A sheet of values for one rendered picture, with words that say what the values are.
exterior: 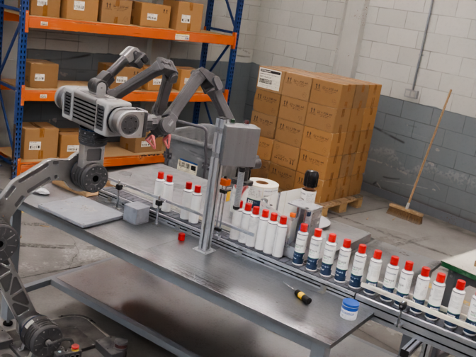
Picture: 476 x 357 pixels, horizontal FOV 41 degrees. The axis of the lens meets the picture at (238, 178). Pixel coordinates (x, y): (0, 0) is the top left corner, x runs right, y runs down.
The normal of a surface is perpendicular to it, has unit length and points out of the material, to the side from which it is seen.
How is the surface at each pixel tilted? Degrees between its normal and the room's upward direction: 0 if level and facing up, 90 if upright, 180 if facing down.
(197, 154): 93
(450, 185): 90
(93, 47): 90
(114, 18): 91
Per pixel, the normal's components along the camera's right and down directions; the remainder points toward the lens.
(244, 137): 0.32, 0.30
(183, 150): -0.48, 0.22
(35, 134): 0.63, 0.29
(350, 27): -0.73, 0.08
